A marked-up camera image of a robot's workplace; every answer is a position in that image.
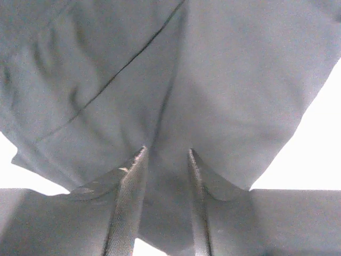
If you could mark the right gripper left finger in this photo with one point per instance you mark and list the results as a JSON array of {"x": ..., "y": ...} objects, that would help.
[{"x": 99, "y": 218}]

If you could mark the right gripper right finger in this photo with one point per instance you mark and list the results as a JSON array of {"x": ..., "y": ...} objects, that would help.
[{"x": 227, "y": 220}]

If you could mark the black shorts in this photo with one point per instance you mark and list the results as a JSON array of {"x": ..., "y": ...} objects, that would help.
[{"x": 86, "y": 84}]

